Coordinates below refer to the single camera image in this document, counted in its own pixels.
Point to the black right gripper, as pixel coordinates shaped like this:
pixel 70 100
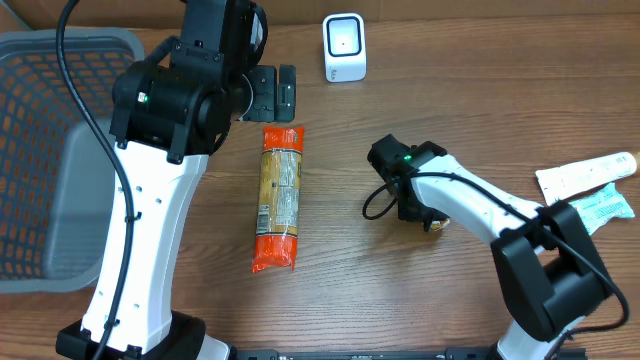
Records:
pixel 415 210

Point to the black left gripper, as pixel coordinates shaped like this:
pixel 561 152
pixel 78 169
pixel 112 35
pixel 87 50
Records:
pixel 265 93

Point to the orange noodle packet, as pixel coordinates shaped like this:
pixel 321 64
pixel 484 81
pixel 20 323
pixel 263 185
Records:
pixel 278 202

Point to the white tube with gold cap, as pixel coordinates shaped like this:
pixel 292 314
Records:
pixel 563 182

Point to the teal snack packet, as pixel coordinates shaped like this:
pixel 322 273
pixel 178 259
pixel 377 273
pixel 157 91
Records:
pixel 598 209

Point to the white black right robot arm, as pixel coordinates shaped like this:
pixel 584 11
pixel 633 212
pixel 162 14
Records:
pixel 549 270

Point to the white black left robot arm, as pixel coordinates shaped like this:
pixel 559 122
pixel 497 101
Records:
pixel 172 111

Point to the white barcode scanner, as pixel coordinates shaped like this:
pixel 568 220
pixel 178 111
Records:
pixel 344 46

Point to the dark grey plastic basket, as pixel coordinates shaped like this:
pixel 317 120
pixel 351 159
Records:
pixel 56 181

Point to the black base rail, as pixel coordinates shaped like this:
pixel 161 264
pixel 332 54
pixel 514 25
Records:
pixel 455 353

